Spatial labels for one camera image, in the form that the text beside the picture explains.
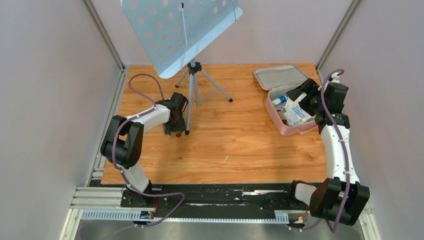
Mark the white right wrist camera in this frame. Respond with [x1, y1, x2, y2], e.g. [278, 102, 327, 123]
[327, 72, 341, 84]

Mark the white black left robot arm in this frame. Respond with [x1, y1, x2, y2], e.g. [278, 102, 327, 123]
[100, 92, 188, 207]

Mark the white blue bottle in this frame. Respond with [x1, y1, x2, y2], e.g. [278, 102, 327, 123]
[271, 95, 288, 107]

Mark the white blue gauze packet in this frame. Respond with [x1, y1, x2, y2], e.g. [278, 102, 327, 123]
[283, 105, 315, 127]

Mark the brown medicine bottle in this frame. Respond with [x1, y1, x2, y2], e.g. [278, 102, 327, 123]
[277, 110, 287, 125]

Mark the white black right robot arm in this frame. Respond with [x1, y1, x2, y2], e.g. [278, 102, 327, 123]
[285, 78, 370, 226]

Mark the pink medicine kit case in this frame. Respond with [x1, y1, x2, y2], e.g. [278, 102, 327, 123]
[253, 65, 318, 136]

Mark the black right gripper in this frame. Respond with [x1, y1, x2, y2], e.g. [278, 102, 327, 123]
[285, 78, 325, 116]

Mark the white pad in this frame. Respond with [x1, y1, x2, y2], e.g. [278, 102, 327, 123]
[284, 92, 307, 112]

